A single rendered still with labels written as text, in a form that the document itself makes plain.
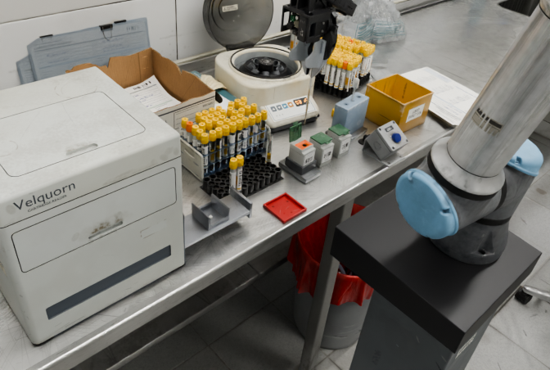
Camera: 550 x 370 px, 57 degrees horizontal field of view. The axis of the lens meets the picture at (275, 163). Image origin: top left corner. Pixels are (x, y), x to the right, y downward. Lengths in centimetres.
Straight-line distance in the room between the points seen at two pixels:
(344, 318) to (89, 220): 117
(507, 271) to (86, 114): 78
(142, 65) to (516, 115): 99
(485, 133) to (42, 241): 62
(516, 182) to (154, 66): 95
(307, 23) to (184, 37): 65
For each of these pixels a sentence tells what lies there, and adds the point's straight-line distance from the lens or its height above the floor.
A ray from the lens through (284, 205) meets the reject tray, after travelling 112.
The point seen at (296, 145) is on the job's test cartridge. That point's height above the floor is 95.
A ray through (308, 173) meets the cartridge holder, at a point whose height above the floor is 89.
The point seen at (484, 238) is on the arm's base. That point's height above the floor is 99.
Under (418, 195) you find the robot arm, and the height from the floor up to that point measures 113.
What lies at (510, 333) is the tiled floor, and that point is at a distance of 226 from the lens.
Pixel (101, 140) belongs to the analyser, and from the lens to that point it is 78.
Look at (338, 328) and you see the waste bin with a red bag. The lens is 184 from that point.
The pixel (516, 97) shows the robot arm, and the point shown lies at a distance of 70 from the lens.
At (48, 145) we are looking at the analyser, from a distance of 79.
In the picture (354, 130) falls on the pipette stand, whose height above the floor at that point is 89.
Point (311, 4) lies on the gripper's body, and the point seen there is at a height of 130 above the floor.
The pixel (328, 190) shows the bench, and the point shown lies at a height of 88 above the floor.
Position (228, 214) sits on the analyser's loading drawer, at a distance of 101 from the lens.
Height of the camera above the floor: 161
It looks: 36 degrees down
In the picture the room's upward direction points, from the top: 6 degrees clockwise
